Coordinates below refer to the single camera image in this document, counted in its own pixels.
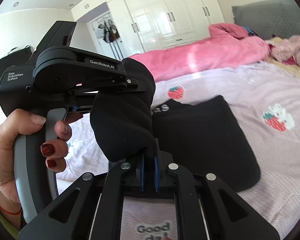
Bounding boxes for pink quilt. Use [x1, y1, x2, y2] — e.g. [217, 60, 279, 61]
[131, 23, 269, 82]

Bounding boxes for left hand red nails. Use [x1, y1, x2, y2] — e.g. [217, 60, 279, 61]
[0, 108, 84, 210]

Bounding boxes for fluffy pink garment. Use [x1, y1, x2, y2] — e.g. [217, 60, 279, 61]
[271, 35, 300, 67]

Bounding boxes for hanging bags on door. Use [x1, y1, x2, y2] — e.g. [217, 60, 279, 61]
[95, 20, 120, 43]

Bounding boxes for white wardrobe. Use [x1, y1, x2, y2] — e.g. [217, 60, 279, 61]
[71, 0, 224, 60]

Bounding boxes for beige blanket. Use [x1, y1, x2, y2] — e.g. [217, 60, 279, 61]
[264, 37, 300, 78]

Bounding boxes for black long-sleeve shirt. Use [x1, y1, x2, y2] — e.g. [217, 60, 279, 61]
[90, 58, 261, 192]

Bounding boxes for lilac patterned bed sheet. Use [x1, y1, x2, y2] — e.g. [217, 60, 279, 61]
[57, 62, 300, 239]

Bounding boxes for black wall television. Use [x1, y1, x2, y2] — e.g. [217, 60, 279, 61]
[0, 46, 33, 78]

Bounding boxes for grey quilted headboard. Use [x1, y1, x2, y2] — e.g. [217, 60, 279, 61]
[232, 0, 300, 40]

